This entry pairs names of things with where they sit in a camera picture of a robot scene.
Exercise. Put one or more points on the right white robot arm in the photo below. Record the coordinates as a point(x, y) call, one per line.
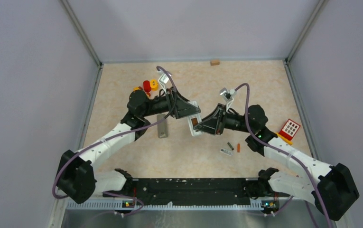
point(330, 188)

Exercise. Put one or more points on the white remote control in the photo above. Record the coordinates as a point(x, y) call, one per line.
point(193, 120)

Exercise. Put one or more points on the yellow toy piece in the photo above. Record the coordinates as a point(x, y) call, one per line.
point(284, 139)

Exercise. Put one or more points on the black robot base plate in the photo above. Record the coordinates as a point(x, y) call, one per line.
point(196, 191)

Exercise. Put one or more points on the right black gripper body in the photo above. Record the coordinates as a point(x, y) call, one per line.
point(234, 121)

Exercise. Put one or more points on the small wooden block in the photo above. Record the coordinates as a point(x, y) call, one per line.
point(214, 62)

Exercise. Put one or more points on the red toy cylinder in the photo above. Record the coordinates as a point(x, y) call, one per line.
point(147, 87)

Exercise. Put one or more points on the grey slotted cable duct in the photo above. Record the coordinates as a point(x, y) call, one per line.
point(101, 204)

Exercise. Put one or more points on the grey remote battery cover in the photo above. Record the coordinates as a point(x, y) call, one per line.
point(162, 126)

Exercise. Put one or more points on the yellow round toy brick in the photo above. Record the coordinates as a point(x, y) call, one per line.
point(153, 85)

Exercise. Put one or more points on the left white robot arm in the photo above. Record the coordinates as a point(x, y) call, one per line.
point(76, 176)

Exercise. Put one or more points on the white labelled AA battery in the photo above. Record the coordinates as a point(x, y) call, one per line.
point(227, 152)

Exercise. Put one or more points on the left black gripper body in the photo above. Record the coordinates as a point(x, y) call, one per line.
point(164, 103)

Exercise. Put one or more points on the red white toy panel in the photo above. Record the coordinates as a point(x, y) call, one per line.
point(289, 129)

